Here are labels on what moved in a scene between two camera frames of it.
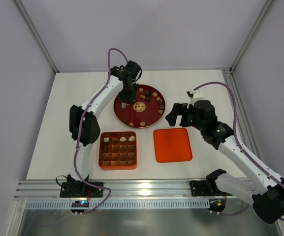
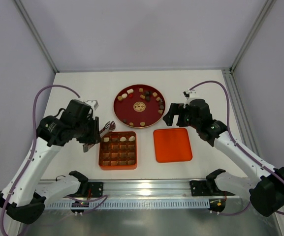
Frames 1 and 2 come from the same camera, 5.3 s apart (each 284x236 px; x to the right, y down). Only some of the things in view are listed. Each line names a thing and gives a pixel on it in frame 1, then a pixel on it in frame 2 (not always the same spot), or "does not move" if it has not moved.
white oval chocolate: (132, 138) does not move
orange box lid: (172, 145) does not move
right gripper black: (182, 116) does not move
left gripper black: (127, 97) → (94, 131)
